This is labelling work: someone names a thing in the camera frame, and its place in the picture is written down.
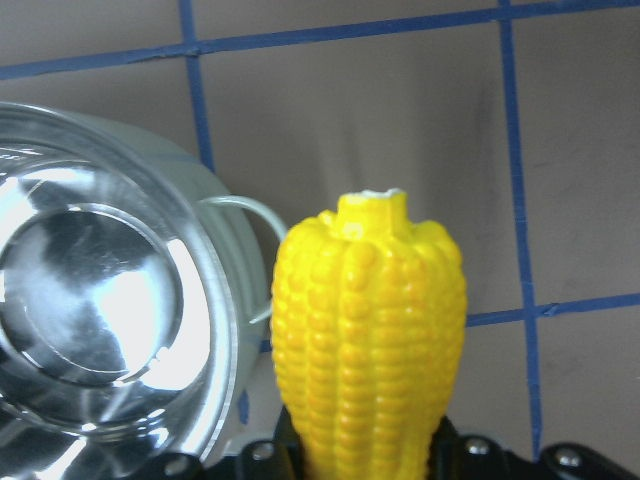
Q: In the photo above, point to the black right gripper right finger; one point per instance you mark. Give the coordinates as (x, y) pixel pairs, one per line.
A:
(459, 455)

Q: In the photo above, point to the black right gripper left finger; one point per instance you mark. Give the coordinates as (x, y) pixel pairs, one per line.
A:
(277, 457)

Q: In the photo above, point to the yellow plastic corn cob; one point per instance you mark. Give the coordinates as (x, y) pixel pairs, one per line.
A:
(369, 311)

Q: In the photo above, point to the pale green cooking pot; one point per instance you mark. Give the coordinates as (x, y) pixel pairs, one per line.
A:
(134, 298)

